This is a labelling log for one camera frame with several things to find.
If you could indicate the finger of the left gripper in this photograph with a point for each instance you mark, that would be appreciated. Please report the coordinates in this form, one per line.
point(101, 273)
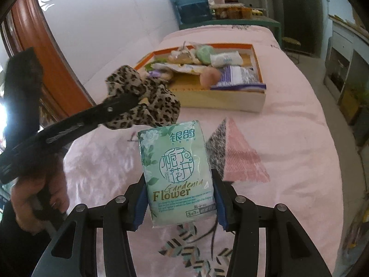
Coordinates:
point(22, 91)
point(31, 152)

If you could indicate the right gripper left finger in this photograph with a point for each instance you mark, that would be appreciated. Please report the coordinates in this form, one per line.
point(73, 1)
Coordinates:
point(75, 252)

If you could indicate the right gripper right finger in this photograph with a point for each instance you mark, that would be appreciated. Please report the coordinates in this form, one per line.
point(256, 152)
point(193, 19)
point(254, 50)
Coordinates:
point(289, 250)

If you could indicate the green gardenia tissue pack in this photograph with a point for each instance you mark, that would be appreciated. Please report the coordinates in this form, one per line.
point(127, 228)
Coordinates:
point(178, 178)

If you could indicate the leopard print scrunchie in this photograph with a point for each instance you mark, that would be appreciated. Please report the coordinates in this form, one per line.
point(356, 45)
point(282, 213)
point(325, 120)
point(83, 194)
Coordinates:
point(157, 106)

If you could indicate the white bear purple dress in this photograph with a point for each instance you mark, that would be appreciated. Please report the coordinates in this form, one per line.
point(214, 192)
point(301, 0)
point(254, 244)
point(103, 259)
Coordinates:
point(164, 74)

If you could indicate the pink bear silver crown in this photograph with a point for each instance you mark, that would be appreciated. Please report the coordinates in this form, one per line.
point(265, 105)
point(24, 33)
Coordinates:
point(183, 55)

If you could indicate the yellow white wipes packet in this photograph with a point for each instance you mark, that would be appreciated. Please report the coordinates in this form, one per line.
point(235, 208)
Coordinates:
point(193, 69)

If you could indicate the purple white tissue pack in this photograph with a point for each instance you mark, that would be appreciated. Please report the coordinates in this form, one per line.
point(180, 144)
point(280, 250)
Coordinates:
point(237, 78)

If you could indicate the pink foam ball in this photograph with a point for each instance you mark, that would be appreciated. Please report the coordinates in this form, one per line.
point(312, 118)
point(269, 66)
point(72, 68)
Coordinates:
point(209, 77)

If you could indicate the white cotton pad pack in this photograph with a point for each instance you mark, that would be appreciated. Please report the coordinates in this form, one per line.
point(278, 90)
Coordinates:
point(232, 58)

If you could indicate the person's left hand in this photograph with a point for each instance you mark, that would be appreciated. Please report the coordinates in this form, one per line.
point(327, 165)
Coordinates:
point(40, 197)

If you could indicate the pink quilted blanket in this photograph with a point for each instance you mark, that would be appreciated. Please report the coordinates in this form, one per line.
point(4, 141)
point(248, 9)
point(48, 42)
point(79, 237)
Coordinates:
point(284, 154)

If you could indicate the blue water jug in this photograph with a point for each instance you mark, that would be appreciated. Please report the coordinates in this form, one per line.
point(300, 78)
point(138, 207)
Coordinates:
point(191, 11)

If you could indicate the orange shallow cardboard box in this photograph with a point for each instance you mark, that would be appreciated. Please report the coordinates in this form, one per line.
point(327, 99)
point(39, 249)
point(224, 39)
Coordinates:
point(188, 90)

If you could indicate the grey counter cabinet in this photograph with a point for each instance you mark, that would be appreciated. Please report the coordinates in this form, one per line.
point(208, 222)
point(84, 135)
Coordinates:
point(346, 64)

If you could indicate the round wooden stool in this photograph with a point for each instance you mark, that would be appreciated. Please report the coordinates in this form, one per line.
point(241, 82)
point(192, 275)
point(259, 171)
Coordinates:
point(291, 47)

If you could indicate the clear lidded food container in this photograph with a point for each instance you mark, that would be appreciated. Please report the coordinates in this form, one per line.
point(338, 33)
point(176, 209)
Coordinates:
point(232, 11)

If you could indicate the green low table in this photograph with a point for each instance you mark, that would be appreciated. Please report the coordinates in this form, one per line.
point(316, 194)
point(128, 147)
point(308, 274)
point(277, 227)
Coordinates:
point(254, 21)

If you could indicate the black refrigerator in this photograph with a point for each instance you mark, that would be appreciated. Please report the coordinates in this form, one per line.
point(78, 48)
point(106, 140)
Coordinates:
point(303, 22)

